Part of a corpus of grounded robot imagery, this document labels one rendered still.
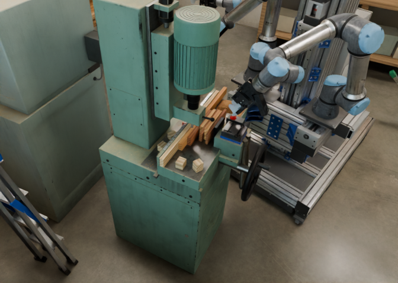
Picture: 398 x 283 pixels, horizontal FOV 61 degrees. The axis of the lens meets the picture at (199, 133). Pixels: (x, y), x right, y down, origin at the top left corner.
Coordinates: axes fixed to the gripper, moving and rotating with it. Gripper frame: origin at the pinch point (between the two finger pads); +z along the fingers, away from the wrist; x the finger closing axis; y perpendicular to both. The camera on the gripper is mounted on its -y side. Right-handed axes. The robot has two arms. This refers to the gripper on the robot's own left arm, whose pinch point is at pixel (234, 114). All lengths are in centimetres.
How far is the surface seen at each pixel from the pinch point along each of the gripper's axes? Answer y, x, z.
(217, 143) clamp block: -2.7, 10.6, 11.5
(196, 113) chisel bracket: 13.8, 11.4, 4.5
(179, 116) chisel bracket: 18.7, 12.0, 12.7
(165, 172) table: 7.0, 33.6, 23.3
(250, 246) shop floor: -72, -4, 79
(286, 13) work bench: 4, -287, 72
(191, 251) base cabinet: -36, 31, 70
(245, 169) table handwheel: -21.2, 9.6, 12.7
